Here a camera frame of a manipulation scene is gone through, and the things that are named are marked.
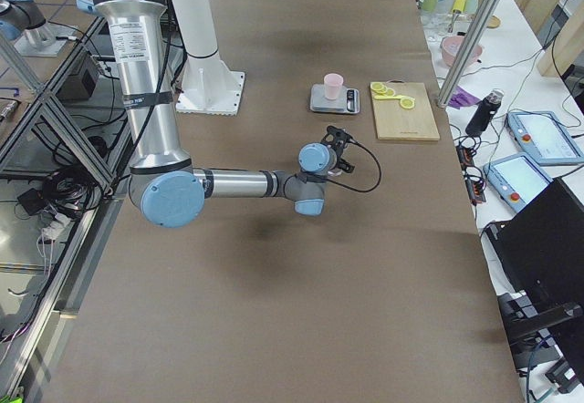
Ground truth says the black power strip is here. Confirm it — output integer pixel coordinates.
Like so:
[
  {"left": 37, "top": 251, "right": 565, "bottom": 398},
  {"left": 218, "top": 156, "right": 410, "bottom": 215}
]
[{"left": 455, "top": 144, "right": 486, "bottom": 206}]

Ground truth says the wooden cutting board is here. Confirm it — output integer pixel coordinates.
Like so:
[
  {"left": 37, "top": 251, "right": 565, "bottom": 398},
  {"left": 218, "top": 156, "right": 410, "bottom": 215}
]
[{"left": 370, "top": 81, "right": 440, "bottom": 141}]

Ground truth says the purple cloth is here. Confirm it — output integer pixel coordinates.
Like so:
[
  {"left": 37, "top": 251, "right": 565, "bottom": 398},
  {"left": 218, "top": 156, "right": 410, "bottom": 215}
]
[{"left": 448, "top": 86, "right": 481, "bottom": 109}]

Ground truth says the yellow plastic knife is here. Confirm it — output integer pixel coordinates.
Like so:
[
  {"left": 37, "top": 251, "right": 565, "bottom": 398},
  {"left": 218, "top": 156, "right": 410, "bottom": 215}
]
[{"left": 373, "top": 95, "right": 415, "bottom": 103}]

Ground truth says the pink bowl with ice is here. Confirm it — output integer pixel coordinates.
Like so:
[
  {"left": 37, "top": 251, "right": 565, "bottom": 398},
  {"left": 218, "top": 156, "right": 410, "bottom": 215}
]
[{"left": 439, "top": 34, "right": 484, "bottom": 68}]

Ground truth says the lemon slice on board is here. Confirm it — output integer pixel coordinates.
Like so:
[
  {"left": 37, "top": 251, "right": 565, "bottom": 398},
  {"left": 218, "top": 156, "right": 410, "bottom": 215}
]
[{"left": 370, "top": 81, "right": 387, "bottom": 94}]

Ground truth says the white pedestal column base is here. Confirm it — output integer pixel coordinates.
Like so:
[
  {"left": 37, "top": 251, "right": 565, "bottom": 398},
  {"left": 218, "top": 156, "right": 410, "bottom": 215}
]
[{"left": 172, "top": 0, "right": 245, "bottom": 116}]

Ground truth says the silver digital kitchen scale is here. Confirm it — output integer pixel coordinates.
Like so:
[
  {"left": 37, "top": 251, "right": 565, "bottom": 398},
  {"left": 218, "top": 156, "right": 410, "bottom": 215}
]
[{"left": 309, "top": 84, "right": 360, "bottom": 115}]

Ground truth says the yellow cup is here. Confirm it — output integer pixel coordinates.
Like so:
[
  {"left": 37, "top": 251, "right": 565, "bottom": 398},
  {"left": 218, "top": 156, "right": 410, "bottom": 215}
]
[{"left": 452, "top": 0, "right": 466, "bottom": 14}]

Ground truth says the blue teach pendant near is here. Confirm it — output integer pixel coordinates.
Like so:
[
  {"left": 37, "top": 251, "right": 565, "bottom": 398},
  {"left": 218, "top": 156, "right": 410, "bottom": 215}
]
[{"left": 483, "top": 153, "right": 552, "bottom": 213}]

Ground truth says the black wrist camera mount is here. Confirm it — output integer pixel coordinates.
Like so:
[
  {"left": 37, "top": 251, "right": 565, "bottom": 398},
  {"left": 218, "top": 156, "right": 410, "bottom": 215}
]
[{"left": 320, "top": 125, "right": 354, "bottom": 153}]

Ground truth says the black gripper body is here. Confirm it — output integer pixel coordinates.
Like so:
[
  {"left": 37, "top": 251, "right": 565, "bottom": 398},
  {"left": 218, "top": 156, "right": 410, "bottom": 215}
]
[{"left": 333, "top": 148, "right": 345, "bottom": 171}]

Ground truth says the pink plastic cup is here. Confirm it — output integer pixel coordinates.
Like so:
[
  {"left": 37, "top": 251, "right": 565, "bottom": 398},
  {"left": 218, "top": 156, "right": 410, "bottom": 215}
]
[{"left": 323, "top": 73, "right": 344, "bottom": 100}]

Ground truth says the black monitor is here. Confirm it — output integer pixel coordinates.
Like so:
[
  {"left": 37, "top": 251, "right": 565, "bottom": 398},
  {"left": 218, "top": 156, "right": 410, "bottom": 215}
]
[{"left": 493, "top": 179, "right": 583, "bottom": 380}]

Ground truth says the lemon slice near handle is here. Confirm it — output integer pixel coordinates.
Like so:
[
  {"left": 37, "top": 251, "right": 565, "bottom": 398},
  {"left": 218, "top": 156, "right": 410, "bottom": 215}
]
[{"left": 399, "top": 97, "right": 415, "bottom": 109}]

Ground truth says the blue teach pendant far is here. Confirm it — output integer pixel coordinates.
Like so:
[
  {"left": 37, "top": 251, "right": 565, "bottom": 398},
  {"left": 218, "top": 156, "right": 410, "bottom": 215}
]
[{"left": 506, "top": 111, "right": 583, "bottom": 166}]

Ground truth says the blue teach pendant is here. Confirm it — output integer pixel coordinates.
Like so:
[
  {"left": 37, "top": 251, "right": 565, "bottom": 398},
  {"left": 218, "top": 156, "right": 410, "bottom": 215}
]
[
  {"left": 483, "top": 153, "right": 552, "bottom": 213},
  {"left": 506, "top": 111, "right": 583, "bottom": 166}
]

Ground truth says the black thermos bottle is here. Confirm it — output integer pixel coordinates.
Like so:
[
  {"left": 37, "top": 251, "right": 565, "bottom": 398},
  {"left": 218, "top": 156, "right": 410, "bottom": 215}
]
[{"left": 464, "top": 88, "right": 505, "bottom": 137}]

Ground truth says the aluminium frame post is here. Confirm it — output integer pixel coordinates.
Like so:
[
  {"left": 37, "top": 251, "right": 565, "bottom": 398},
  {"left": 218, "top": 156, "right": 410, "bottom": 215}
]
[{"left": 437, "top": 0, "right": 499, "bottom": 109}]

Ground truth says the black looped cable right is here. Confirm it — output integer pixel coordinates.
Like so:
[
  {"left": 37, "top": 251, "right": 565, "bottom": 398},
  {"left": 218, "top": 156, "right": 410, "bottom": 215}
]
[{"left": 326, "top": 139, "right": 382, "bottom": 193}]

